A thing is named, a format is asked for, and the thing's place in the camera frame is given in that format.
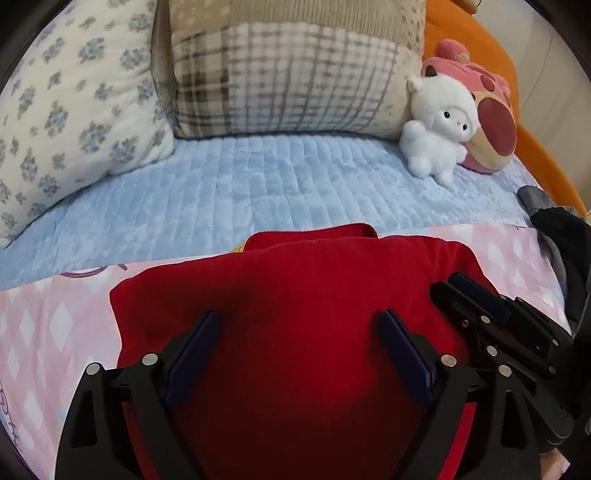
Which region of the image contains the pink hello kitty blanket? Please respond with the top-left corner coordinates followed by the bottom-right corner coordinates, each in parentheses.
top-left (1, 223), bottom-right (569, 479)

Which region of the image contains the beige plaid pillow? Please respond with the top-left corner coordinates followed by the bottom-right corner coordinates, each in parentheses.
top-left (152, 1), bottom-right (427, 139)

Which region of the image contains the white plush lamb toy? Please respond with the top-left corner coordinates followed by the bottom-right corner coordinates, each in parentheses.
top-left (399, 73), bottom-right (480, 188)

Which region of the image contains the red polo sweater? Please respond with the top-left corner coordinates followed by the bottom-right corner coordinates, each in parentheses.
top-left (110, 236), bottom-right (485, 479)

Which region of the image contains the light blue quilted bedspread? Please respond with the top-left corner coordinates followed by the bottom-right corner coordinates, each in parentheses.
top-left (1, 135), bottom-right (534, 289)

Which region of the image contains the pink mushroom plush toy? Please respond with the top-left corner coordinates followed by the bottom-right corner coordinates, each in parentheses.
top-left (422, 39), bottom-right (517, 174)

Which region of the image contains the black garment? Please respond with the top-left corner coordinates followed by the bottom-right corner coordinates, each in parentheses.
top-left (517, 186), bottom-right (590, 335)

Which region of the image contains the white blue floral pillow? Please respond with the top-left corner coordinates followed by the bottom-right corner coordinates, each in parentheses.
top-left (1, 1), bottom-right (174, 247)

